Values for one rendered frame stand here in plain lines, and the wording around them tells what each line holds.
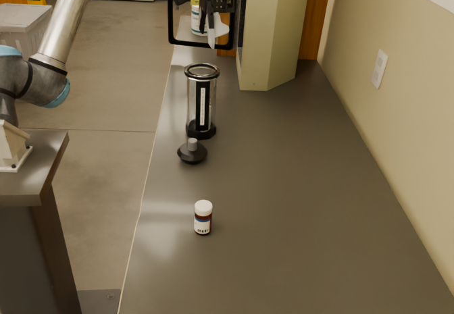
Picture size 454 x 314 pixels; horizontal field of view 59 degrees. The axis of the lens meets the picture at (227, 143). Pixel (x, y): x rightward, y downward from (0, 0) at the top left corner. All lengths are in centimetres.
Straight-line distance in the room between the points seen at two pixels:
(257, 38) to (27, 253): 107
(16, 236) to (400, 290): 106
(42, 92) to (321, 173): 87
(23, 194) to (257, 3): 99
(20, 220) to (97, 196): 129
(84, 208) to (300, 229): 170
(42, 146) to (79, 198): 128
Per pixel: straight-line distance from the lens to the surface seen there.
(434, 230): 114
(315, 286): 93
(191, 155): 118
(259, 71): 163
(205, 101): 125
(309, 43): 202
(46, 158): 130
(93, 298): 207
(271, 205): 108
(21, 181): 123
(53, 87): 135
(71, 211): 253
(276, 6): 155
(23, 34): 348
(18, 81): 130
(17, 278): 153
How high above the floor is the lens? 166
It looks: 33 degrees down
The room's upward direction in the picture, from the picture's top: 4 degrees clockwise
